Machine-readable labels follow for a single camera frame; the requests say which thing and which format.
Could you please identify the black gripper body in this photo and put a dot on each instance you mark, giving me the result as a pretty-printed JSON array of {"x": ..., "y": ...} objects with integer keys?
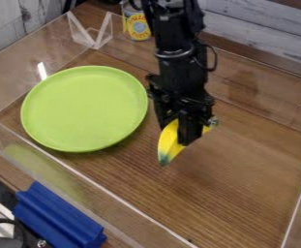
[{"x": 181, "y": 77}]

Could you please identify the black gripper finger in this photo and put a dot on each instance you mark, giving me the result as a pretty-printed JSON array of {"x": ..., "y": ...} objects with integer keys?
[
  {"x": 192, "y": 121},
  {"x": 165, "y": 109}
]

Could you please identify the yellow toy banana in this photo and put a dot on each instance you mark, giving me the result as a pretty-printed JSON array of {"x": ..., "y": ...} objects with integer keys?
[{"x": 168, "y": 146}]

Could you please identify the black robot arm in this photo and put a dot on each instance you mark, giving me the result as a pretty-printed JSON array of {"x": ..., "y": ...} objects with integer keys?
[{"x": 175, "y": 21}]

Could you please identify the green plastic plate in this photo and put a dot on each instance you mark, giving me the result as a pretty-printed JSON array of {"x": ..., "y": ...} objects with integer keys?
[{"x": 84, "y": 108}]

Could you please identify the yellow labelled tin can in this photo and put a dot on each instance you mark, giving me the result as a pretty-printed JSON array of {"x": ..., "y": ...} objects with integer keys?
[{"x": 135, "y": 25}]

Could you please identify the blue plastic clamp block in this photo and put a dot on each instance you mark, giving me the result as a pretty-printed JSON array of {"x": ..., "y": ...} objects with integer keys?
[{"x": 59, "y": 222}]

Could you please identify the clear acrylic corner bracket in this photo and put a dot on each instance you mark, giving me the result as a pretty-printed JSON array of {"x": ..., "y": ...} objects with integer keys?
[{"x": 91, "y": 37}]

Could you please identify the clear acrylic enclosure wall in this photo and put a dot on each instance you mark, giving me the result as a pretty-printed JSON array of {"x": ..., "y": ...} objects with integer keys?
[{"x": 128, "y": 227}]

